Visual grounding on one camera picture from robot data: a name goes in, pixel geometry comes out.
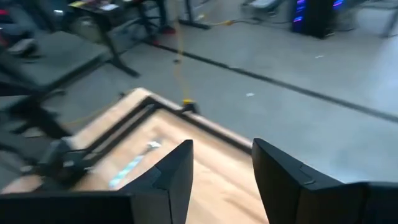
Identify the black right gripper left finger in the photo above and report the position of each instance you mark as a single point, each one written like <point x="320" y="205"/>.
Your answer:
<point x="149" y="202"/>

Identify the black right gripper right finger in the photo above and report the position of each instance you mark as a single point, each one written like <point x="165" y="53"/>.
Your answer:
<point x="298" y="199"/>

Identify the grey desk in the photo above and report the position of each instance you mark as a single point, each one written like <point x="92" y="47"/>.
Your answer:
<point x="56" y="59"/>

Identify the dark background table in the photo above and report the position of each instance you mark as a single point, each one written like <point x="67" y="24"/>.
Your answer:
<point x="109" y="12"/>

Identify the computer tower purple lights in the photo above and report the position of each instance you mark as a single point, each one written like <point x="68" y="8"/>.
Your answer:
<point x="314" y="17"/>

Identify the wooden table with black frame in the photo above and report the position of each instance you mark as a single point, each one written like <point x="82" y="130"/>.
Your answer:
<point x="214" y="127"/>

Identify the black frame clamp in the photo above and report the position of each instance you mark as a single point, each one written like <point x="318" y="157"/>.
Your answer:
<point x="191" y="109"/>

